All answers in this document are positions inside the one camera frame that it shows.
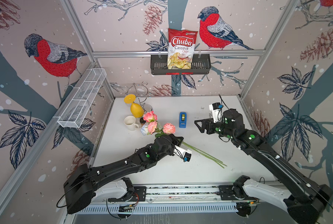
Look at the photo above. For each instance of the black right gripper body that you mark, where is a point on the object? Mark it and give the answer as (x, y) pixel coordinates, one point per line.
(219, 129)

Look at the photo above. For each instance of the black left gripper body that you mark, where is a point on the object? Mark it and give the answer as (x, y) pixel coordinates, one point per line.
(173, 142)

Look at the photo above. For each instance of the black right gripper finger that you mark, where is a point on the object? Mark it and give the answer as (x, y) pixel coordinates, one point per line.
(204, 128)
(204, 121)

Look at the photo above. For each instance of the pink flower bouquet green stems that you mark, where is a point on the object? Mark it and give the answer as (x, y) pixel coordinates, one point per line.
(154, 127)

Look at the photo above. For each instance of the blue tape dispenser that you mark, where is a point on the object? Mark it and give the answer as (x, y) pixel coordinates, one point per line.
(182, 120)

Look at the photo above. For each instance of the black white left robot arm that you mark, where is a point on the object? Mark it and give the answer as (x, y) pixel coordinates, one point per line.
(81, 185)

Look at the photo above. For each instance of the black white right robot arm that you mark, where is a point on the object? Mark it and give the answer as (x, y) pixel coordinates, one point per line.
(303, 199)

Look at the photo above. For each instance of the brown spice jar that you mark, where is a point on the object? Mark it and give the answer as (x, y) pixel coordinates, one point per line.
(142, 121)

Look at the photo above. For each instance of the white ceramic mug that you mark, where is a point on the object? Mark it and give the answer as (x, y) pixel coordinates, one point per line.
(131, 123)

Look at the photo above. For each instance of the yellow plastic wine glass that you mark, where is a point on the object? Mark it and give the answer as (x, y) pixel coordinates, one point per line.
(136, 109)

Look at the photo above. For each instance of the Chuba cassava chips bag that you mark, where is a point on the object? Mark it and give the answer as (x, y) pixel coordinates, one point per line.
(181, 44)

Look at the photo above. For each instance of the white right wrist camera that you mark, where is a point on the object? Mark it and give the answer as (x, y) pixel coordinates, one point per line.
(216, 110)

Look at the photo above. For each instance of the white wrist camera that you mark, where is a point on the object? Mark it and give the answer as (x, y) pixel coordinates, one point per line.
(184, 154)
(216, 110)

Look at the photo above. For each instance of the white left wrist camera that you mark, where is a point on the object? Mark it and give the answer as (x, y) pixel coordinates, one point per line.
(184, 154)

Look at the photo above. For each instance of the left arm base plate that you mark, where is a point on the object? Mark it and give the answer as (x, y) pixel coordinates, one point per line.
(137, 195)

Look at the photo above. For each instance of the black wire wall basket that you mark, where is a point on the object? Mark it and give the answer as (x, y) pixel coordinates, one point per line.
(201, 64)

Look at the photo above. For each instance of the chrome wire glass rack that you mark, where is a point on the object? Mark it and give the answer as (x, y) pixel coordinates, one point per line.
(142, 94)

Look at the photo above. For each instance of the aluminium front rail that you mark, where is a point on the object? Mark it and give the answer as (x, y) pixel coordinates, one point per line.
(209, 192)

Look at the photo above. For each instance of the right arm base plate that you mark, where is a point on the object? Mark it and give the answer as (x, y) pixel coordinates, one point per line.
(230, 192)

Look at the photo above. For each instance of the white mesh wall shelf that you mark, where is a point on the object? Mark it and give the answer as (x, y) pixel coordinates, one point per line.
(78, 107)

